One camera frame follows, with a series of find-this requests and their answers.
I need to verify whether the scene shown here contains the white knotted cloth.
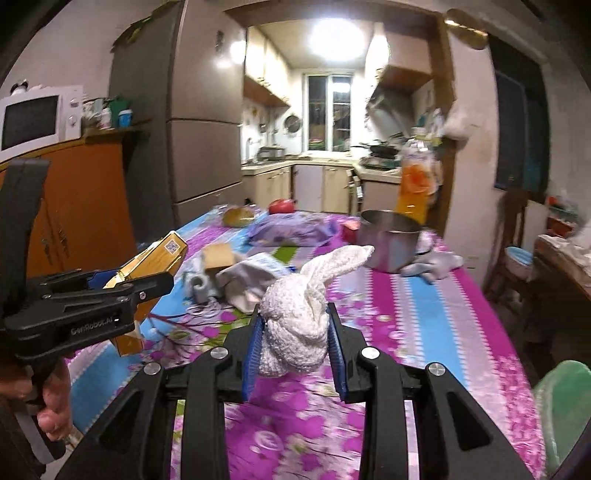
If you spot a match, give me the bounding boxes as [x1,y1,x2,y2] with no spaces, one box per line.
[257,244,376,377]

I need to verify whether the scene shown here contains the white hanging plastic bag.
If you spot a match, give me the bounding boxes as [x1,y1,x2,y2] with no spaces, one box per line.
[441,99,472,139]

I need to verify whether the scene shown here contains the white microwave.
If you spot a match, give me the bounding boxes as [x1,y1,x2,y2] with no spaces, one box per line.
[0,85,85,163]

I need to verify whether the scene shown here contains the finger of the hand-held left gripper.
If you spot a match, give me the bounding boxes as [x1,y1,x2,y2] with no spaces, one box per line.
[48,272,176,320]
[28,268,123,292]

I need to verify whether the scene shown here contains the orange wooden cabinet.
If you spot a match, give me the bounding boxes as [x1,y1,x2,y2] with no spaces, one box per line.
[0,127,153,280]

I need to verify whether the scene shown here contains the green plastic bin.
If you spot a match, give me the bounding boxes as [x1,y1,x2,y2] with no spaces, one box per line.
[531,360,589,480]

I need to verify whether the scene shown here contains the dark large window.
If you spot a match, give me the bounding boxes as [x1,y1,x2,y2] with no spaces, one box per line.
[489,37,550,204]

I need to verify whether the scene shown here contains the white framed window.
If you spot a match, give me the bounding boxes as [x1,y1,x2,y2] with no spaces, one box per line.
[302,71,356,152]

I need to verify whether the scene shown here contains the yellow cardboard box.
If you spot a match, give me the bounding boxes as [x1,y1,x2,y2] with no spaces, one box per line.
[102,230,190,357]

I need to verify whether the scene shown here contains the yellow green mango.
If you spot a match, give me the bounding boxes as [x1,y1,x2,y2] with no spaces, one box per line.
[222,205,257,228]

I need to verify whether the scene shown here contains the person's left hand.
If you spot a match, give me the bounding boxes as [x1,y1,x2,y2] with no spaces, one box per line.
[0,346,74,443]

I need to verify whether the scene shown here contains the blue bowl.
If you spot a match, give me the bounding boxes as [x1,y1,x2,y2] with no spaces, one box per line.
[504,246,539,282]

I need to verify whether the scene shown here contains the purple snack packet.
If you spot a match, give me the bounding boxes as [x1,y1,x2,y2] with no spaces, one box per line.
[247,213,340,247]

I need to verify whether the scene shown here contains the steel pot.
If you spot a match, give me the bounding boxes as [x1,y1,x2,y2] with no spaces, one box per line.
[358,209,422,273]

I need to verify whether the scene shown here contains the wooden chair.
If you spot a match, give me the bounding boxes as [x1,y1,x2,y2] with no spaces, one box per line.
[482,189,546,324]

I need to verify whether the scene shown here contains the dark wooden table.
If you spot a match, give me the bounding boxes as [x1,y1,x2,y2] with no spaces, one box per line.
[531,235,591,370]

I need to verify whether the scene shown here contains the black frying pan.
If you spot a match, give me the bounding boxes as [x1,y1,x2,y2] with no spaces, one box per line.
[349,143,399,160]

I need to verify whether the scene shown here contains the cream wall cabinets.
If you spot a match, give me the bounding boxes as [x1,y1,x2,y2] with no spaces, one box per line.
[244,28,291,109]

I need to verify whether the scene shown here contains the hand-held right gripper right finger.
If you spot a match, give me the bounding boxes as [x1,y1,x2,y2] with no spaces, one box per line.
[326,304,534,480]

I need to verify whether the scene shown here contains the white plastic packet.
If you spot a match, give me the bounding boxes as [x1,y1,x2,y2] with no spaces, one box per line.
[216,253,296,311]

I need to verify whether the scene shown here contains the round ceiling light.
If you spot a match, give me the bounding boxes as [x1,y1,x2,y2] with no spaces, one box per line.
[307,7,368,61]

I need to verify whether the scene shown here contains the person's left forearm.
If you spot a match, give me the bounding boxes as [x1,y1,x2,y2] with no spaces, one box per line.
[0,392,47,480]

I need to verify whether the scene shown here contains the steel range hood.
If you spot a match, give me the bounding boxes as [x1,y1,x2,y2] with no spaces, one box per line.
[367,85,419,139]

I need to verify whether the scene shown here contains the cream base cabinets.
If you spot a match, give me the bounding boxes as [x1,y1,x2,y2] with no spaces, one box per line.
[240,161,365,215]

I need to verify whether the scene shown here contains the grey plastic fitting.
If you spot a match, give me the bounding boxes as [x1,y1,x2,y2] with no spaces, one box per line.
[185,256,222,303]

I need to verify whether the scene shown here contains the orange juice bottle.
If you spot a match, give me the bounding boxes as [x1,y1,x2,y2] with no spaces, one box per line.
[397,134,437,224]

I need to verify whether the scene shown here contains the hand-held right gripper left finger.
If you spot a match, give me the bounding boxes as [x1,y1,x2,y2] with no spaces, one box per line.
[55,305,267,480]

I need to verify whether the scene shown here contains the grey refrigerator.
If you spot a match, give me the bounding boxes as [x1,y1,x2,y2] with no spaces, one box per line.
[108,0,246,250]

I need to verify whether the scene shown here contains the grey glove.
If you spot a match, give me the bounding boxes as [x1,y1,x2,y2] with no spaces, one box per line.
[399,253,464,284]

